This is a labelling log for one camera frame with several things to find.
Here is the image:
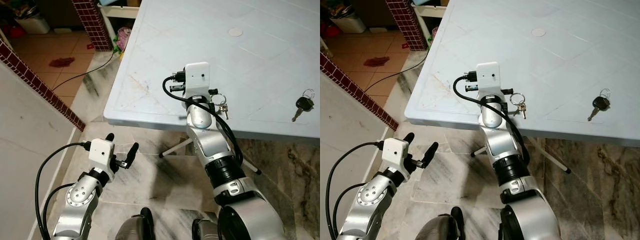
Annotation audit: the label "dark grey robot right leg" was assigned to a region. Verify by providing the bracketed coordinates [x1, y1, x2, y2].
[192, 218, 221, 240]

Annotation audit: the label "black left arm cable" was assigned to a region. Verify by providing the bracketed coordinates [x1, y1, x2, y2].
[325, 141, 385, 240]
[42, 182, 78, 238]
[35, 142, 92, 240]
[332, 182, 368, 240]

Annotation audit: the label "red cloth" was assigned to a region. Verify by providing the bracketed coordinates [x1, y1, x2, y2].
[363, 56, 391, 68]
[49, 57, 77, 68]

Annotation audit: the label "light blue plastic table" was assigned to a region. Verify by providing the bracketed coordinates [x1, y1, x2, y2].
[103, 0, 321, 143]
[404, 0, 640, 147]

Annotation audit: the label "white plastic bin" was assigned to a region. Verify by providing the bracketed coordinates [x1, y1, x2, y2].
[330, 12, 368, 34]
[12, 12, 51, 35]

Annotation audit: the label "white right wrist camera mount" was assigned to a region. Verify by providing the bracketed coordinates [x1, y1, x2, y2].
[182, 62, 210, 100]
[476, 62, 502, 98]

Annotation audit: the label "red brick tiled pillar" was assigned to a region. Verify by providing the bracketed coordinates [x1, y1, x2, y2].
[71, 0, 114, 52]
[385, 0, 430, 51]

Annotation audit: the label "dark grey robot left leg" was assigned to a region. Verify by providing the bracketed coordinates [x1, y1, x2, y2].
[115, 207, 156, 240]
[415, 206, 466, 240]

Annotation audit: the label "dark grey robot leg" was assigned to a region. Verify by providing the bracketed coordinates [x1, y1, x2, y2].
[192, 218, 221, 240]
[115, 207, 156, 240]
[415, 206, 466, 240]

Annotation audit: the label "silver keys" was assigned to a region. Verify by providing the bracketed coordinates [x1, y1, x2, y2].
[510, 93, 528, 120]
[212, 94, 230, 120]

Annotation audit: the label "black car key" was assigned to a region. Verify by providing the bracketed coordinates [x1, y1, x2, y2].
[588, 88, 612, 122]
[291, 89, 316, 123]

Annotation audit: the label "white shelf frame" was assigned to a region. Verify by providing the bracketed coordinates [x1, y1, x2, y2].
[98, 4, 142, 46]
[412, 2, 448, 43]

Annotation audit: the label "thin black floor cable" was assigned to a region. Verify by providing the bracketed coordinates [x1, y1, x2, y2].
[51, 47, 123, 93]
[363, 47, 432, 94]

